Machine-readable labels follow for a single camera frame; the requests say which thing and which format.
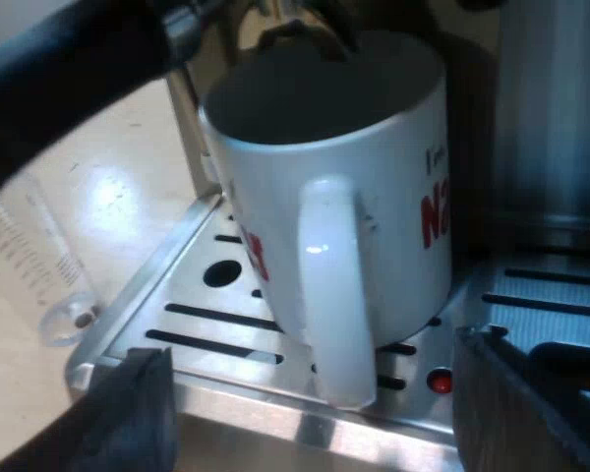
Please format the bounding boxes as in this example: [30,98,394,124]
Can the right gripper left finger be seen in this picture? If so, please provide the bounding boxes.
[61,346,179,472]

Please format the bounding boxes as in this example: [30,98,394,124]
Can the steel espresso machine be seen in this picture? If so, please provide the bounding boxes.
[68,0,590,472]

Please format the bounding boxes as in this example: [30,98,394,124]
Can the clear measuring glass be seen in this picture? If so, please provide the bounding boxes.
[0,171,102,348]

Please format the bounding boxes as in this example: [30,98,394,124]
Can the filter holder with red-ended handle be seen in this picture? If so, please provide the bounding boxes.
[0,0,227,206]

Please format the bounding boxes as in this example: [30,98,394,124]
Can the white mug red black print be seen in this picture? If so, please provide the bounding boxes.
[198,29,454,410]

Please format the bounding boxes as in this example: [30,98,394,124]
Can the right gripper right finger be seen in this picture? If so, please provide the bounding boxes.
[451,326,590,472]

